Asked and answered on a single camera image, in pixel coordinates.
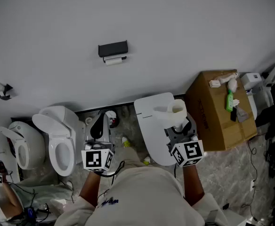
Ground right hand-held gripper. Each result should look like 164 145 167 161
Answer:
165 113 204 168

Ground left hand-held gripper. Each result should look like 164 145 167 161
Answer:
81 113 115 173

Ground white toilet paper roll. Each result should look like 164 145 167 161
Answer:
153 99 187 129

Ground person's right forearm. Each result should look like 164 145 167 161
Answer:
182 165 205 207

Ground person's left forearm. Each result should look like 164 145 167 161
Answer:
79 170 103 208

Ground another person's forearm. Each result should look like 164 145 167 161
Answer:
0 182 24 218

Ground white toilet closed lid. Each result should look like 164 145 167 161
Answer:
134 92 199 167

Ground white toilet open lid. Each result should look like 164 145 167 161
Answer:
32 105 87 178

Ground white round toilet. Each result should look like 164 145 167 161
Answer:
0 121 46 170

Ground round black trash bin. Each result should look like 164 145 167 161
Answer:
104 110 120 129

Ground brown cardboard box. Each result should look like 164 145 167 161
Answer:
184 69 258 152

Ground person's beige trousers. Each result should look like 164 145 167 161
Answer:
113 146 157 174

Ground black flat remote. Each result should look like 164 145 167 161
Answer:
230 106 238 122

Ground green plastic bottle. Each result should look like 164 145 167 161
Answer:
226 89 235 113

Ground grey folded cloth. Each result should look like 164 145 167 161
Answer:
236 106 249 123

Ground white crumpled bag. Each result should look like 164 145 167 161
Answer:
227 78 238 92

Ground beige wrapped package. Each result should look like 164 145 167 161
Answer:
216 72 240 85

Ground person's white shirt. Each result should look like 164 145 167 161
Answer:
55 166 225 226

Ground white square box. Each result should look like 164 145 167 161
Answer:
240 72 263 91

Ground white cabinet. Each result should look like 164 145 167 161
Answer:
222 210 248 226

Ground black device blue light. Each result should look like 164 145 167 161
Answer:
26 207 37 222

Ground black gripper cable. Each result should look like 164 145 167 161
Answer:
97 160 126 197

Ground black floor cable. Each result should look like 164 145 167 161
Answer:
241 139 258 221

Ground black wall roll holder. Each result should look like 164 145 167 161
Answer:
98 40 129 64

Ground small black wall holder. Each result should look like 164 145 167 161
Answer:
0 82 14 101

